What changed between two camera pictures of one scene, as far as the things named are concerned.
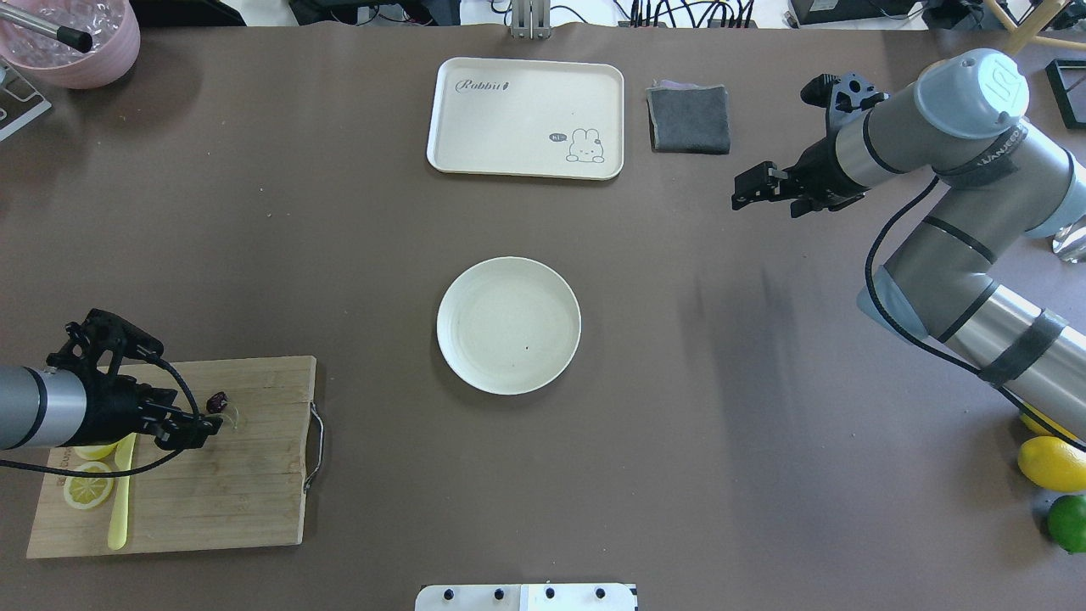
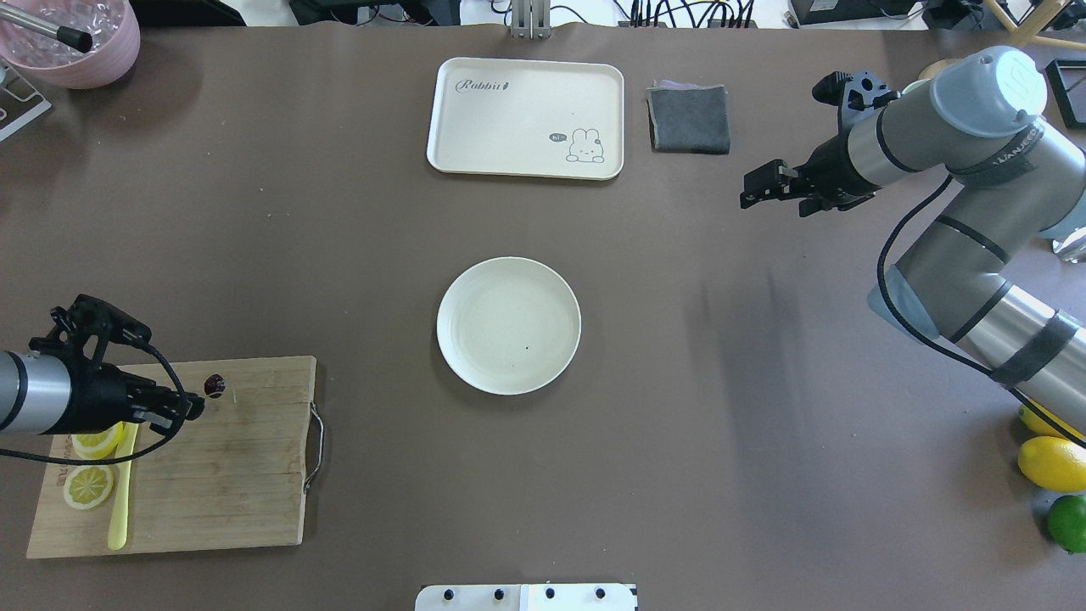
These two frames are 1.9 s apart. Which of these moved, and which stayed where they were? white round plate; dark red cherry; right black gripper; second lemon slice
Moved: dark red cherry
Stayed: white round plate; second lemon slice; right black gripper
